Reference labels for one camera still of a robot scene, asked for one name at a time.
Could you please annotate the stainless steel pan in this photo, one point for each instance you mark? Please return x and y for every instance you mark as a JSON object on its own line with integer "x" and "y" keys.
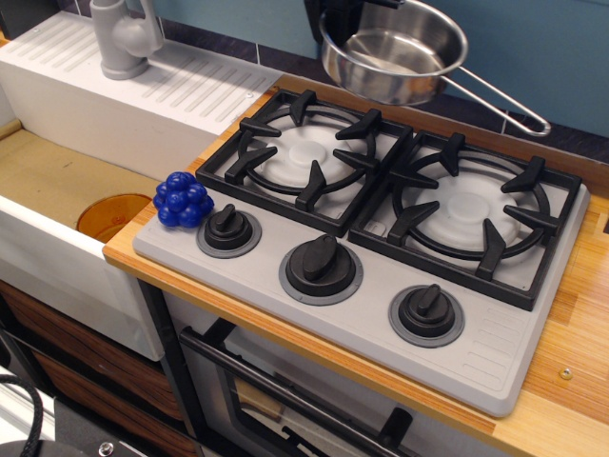
{"x": 406, "y": 57}

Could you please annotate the black right stove knob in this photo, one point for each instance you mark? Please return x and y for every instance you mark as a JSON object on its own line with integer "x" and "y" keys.
{"x": 426, "y": 316}

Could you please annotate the white toy sink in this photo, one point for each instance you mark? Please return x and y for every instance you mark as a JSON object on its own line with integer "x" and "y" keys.
{"x": 71, "y": 137}

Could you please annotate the wooden drawer front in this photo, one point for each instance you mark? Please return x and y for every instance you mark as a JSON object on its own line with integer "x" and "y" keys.
{"x": 113, "y": 384}

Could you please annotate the black stove knob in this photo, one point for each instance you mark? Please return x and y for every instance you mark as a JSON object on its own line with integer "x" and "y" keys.
{"x": 229, "y": 233}
{"x": 426, "y": 316}
{"x": 321, "y": 272}

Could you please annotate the grey toy stove top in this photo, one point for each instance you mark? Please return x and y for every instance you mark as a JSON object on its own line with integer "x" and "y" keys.
{"x": 485, "y": 367}

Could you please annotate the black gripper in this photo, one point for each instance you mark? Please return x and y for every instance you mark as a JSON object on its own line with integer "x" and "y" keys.
{"x": 339, "y": 19}

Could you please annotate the black left burner grate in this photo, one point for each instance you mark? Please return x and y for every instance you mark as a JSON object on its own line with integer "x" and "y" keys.
{"x": 301, "y": 161}

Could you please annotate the blue toy blueberry cluster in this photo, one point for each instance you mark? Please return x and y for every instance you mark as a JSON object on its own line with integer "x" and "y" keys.
{"x": 181, "y": 201}

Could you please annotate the grey toy faucet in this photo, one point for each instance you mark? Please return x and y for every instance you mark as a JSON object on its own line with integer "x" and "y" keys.
{"x": 125, "y": 43}

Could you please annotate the black left stove knob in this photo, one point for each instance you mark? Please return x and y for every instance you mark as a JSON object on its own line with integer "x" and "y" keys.
{"x": 229, "y": 233}

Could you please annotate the black right burner grate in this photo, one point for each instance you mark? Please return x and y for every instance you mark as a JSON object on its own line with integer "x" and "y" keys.
{"x": 488, "y": 222}

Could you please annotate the orange plastic bowl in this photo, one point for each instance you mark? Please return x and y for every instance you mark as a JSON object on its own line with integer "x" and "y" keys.
{"x": 106, "y": 217}

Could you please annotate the toy oven door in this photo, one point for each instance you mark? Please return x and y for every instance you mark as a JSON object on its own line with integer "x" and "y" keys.
{"x": 274, "y": 402}

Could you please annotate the black burner grate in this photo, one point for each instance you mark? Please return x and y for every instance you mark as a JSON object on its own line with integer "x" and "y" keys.
{"x": 488, "y": 222}
{"x": 301, "y": 161}

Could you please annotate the black middle stove knob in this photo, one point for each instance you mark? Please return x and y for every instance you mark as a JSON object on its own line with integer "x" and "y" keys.
{"x": 321, "y": 272}

